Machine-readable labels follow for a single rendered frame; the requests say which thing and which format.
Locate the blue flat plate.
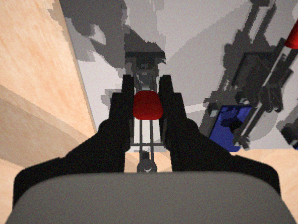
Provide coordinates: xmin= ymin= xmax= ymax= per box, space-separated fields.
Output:
xmin=206 ymin=101 xmax=252 ymax=152

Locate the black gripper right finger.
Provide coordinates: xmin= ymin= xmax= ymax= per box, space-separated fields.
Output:
xmin=158 ymin=75 xmax=282 ymax=198

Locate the toggle clamp with red handle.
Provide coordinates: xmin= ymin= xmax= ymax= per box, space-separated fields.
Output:
xmin=229 ymin=19 xmax=298 ymax=151

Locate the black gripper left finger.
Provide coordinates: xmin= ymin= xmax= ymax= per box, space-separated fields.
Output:
xmin=12 ymin=75 xmax=135 ymax=209

